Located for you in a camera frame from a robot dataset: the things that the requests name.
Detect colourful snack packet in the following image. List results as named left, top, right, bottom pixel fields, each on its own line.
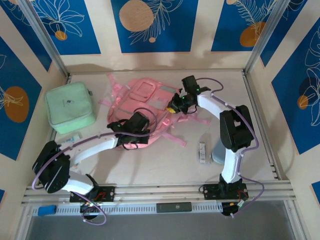
left=61, top=132, right=83, bottom=145

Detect grey slotted cable tray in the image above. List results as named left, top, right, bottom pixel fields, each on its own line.
left=32, top=202, right=223, bottom=216

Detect small white printed box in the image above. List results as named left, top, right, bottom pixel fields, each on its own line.
left=199, top=141, right=208, bottom=165

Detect pink student backpack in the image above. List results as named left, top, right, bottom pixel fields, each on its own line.
left=98, top=72, right=211, bottom=151

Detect blue-grey pencil case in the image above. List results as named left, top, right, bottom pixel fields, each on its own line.
left=211, top=139, right=227, bottom=165

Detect blue floral wall poster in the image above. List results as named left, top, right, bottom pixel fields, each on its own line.
left=0, top=0, right=53, bottom=73
left=26, top=0, right=102, bottom=56
left=0, top=36, right=43, bottom=161
left=110, top=0, right=200, bottom=54
left=259, top=0, right=320, bottom=67
left=271, top=23, right=320, bottom=155
left=211, top=0, right=291, bottom=53

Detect mint green lunch bag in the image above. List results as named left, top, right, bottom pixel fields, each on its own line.
left=44, top=81, right=97, bottom=135

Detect small blue block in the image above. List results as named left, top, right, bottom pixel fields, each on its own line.
left=37, top=204, right=57, bottom=216

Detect black label plate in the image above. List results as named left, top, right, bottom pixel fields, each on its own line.
left=156, top=202, right=193, bottom=214

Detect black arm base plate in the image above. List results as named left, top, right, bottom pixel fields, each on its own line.
left=69, top=185, right=116, bottom=203
left=202, top=183, right=250, bottom=201

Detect aluminium mounting rail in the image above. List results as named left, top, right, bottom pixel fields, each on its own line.
left=21, top=181, right=298, bottom=207

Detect aluminium frame post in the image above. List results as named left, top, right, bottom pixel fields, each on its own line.
left=18, top=0, right=70, bottom=77
left=243, top=0, right=292, bottom=75

